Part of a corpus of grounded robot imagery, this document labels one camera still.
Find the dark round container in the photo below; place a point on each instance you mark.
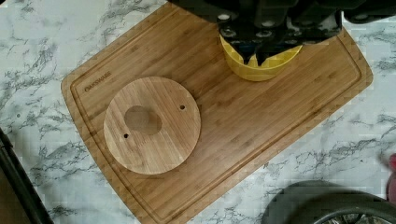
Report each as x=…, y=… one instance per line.
x=317, y=201

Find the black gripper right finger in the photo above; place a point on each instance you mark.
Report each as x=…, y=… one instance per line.
x=276, y=38

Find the round wooden lid with knob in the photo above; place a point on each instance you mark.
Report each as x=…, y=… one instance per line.
x=152, y=125

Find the yellow cup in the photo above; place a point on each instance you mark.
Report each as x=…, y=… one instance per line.
x=270, y=68

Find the bamboo cutting board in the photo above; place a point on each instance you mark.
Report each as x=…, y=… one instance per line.
x=244, y=124

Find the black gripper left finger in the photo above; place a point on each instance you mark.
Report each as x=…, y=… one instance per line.
x=241, y=36

